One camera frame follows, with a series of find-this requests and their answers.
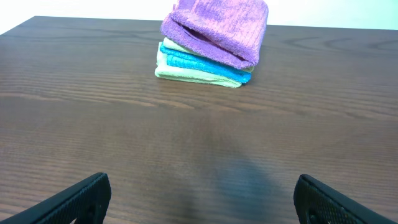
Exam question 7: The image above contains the folded purple cloth on stack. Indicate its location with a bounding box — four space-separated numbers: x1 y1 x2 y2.
160 0 269 69

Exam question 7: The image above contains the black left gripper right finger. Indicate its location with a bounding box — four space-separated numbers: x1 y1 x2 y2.
294 174 397 224

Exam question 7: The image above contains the folded blue cloth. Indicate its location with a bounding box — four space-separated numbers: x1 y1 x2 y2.
159 42 252 84

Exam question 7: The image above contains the folded light green cloth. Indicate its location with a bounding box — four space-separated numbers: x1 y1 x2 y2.
154 37 255 89

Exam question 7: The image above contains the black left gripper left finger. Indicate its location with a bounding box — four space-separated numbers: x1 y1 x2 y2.
1 172 111 224

